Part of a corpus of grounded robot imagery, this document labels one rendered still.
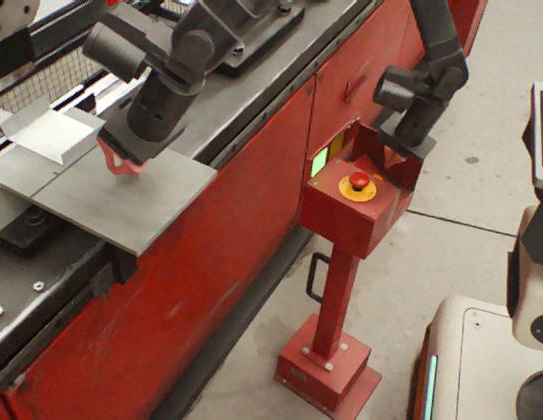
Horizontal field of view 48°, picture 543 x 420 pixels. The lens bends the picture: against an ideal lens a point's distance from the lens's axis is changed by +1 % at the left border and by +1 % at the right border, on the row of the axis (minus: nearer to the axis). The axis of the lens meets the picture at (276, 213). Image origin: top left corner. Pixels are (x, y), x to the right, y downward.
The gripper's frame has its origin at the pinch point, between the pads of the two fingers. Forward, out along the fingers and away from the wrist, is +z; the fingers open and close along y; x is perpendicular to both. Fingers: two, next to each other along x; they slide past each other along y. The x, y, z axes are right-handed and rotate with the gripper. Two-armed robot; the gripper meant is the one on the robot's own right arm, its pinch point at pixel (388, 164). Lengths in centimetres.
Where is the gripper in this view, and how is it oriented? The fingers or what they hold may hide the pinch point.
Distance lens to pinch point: 126.1
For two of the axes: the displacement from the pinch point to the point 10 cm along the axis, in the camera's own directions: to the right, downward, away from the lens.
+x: -5.7, 5.7, -5.9
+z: -2.7, 5.5, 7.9
